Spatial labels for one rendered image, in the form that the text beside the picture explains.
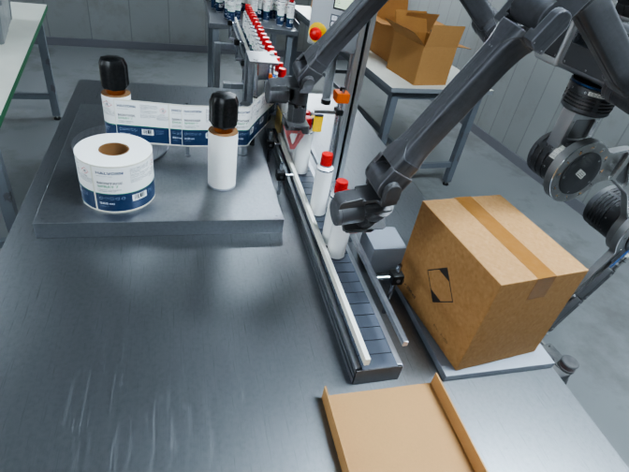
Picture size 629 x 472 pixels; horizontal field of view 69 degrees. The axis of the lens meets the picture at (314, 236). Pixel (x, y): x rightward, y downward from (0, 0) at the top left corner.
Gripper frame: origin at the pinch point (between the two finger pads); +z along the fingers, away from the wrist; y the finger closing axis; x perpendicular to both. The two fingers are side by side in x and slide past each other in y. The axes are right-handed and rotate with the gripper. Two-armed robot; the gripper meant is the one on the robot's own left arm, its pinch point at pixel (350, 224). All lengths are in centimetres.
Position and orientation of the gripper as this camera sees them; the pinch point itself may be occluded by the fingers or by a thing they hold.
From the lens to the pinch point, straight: 113.6
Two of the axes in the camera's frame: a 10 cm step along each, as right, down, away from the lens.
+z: -2.6, 2.0, 9.5
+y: -9.6, 0.5, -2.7
